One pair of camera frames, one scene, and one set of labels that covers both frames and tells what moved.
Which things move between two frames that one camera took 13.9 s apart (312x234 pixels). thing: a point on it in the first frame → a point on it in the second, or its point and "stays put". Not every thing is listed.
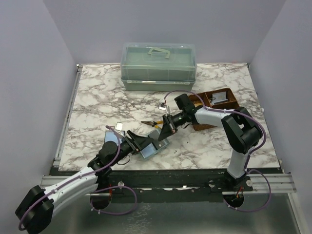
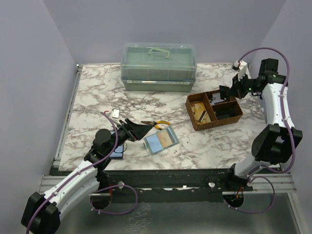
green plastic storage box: [158, 66] stays put
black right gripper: [167, 130] → [236, 89]
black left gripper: [137, 143] → [134, 131]
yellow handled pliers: [154, 124] stays put
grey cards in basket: [219, 97] stays put
